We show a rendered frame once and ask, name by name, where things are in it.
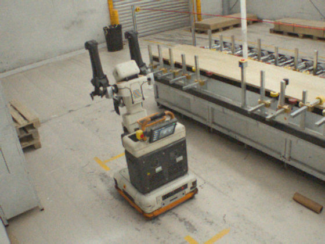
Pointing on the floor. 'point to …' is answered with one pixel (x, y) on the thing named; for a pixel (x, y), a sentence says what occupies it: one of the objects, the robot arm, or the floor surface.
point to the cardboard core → (307, 203)
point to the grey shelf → (6, 191)
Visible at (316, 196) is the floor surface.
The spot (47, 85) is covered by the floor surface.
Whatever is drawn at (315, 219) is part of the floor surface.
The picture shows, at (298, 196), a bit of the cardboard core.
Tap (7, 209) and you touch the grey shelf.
